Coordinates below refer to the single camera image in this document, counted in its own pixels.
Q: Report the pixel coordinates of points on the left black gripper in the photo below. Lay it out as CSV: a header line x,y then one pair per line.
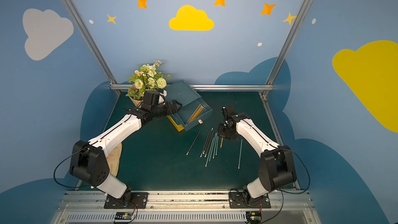
x,y
169,108

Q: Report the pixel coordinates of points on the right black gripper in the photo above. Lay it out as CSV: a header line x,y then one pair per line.
x,y
226,129

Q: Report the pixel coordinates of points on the teal drawer cabinet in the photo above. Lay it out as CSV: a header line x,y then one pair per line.
x,y
181,92

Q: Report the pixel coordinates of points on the teal drawer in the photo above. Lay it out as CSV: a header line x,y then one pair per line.
x,y
185,113

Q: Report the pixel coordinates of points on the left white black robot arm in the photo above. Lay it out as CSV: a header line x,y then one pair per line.
x,y
89,159

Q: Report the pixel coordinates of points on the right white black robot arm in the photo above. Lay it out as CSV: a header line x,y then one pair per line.
x,y
276,169

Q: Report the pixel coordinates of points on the yellow bottom drawer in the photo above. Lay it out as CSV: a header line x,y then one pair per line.
x,y
178,127

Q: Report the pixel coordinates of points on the artificial green white flowers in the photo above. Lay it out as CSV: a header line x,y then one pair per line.
x,y
149,76

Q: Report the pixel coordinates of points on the lone black pencil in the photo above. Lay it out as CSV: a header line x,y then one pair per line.
x,y
199,132

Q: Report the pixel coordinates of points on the beige cloth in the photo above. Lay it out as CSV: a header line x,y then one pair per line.
x,y
114,159

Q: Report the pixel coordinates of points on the right green circuit board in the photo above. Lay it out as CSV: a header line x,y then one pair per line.
x,y
253,218

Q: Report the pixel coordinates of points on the green circuit board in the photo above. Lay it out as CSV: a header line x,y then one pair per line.
x,y
123,216
253,218

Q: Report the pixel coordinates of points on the left green circuit board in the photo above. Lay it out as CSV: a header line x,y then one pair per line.
x,y
123,216

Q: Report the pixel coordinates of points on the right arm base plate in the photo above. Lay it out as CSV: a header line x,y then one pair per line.
x,y
240,199

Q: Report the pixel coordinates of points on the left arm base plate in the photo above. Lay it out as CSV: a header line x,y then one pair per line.
x,y
127,201

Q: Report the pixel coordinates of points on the left aluminium frame post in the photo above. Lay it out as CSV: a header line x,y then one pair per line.
x,y
79,21

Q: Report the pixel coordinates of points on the aluminium frame post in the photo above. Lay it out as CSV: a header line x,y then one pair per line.
x,y
79,21
300,16

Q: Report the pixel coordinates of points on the aluminium front rail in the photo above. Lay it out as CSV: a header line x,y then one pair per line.
x,y
185,207

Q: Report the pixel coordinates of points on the right aluminium frame post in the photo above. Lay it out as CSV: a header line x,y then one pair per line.
x,y
300,16

